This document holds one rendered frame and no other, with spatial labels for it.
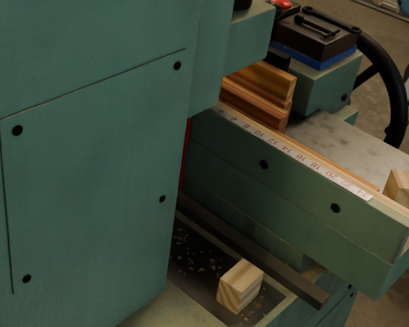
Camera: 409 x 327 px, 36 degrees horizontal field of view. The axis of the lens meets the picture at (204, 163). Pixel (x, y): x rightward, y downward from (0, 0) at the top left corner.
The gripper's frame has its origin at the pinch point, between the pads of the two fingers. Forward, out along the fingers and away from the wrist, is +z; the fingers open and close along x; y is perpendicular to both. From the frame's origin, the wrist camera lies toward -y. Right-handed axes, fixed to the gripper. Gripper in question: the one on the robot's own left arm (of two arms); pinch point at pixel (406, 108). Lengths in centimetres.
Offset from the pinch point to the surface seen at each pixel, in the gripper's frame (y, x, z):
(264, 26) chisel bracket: -37.5, 7.6, 21.3
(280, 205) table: -27.0, -4.1, 35.9
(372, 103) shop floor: 143, 61, -82
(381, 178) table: -21.7, -10.2, 24.0
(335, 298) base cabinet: -4.7, -10.7, 36.1
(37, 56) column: -65, 0, 49
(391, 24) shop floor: 187, 98, -159
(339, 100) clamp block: -14.0, 4.3, 12.5
